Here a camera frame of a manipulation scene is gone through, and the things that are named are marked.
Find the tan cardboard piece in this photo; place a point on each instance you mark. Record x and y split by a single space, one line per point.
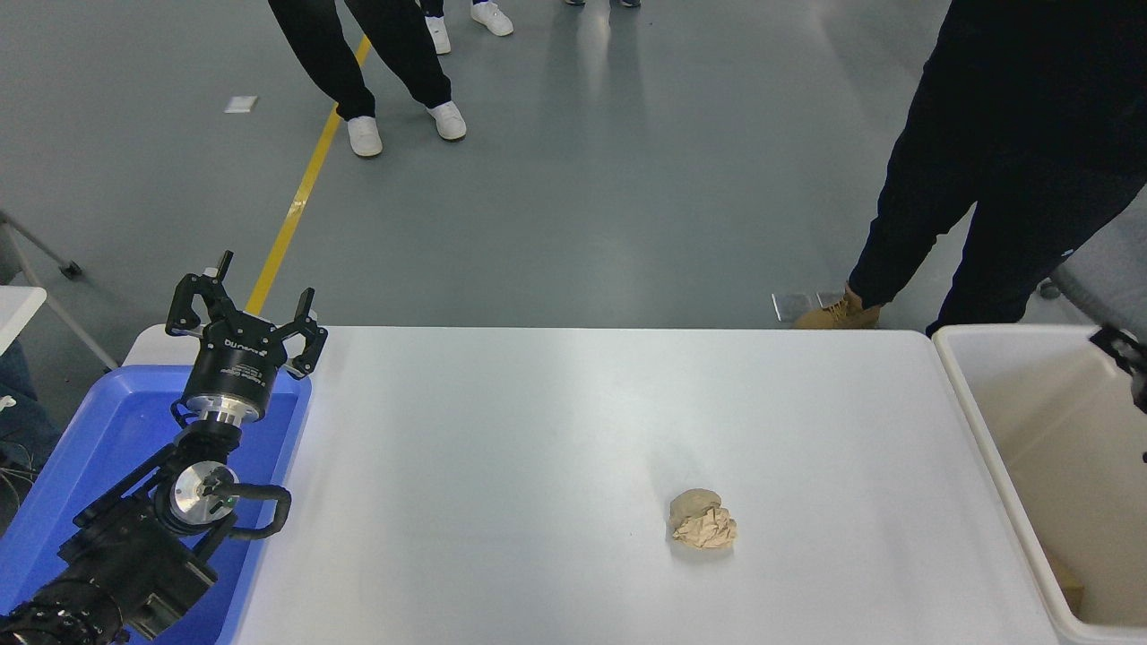
1066 582

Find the small white paper scrap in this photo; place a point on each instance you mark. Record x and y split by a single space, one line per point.
240 104

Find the person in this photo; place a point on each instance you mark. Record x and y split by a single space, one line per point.
986 134
491 16
618 3
323 54
13 421

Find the grey chair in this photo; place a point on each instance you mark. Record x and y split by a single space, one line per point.
1111 278

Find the grey metal frame with caster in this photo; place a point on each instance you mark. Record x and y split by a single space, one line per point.
63 313

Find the blue plastic tray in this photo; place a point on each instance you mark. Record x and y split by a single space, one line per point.
99 430

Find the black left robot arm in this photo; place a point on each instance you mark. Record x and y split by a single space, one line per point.
134 555

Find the crumpled tan paper ball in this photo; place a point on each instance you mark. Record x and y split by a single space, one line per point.
703 524

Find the silver floor plate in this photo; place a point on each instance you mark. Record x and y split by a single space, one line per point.
793 305

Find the large pale plastic bin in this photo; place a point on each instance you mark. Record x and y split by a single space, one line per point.
1039 430

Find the white side table top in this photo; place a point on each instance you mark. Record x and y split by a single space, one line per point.
16 309

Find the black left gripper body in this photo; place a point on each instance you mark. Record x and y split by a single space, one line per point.
236 363

